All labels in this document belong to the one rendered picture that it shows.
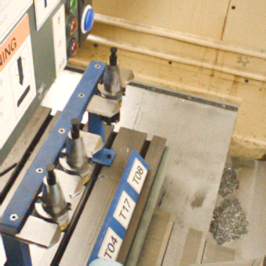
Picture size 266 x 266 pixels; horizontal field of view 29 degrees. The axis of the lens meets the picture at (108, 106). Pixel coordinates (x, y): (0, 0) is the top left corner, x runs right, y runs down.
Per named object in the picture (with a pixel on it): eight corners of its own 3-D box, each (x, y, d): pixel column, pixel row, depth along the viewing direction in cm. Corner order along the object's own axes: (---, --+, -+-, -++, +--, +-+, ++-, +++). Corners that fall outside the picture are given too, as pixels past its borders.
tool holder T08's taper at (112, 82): (107, 77, 115) (108, 53, 110) (125, 83, 113) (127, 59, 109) (98, 88, 112) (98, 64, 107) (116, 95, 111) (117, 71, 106)
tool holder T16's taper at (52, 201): (45, 190, 92) (42, 167, 87) (68, 195, 91) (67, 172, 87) (37, 210, 89) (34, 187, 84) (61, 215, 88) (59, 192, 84)
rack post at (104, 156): (116, 153, 141) (120, 72, 120) (109, 167, 137) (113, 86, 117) (82, 144, 143) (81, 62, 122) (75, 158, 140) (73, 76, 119)
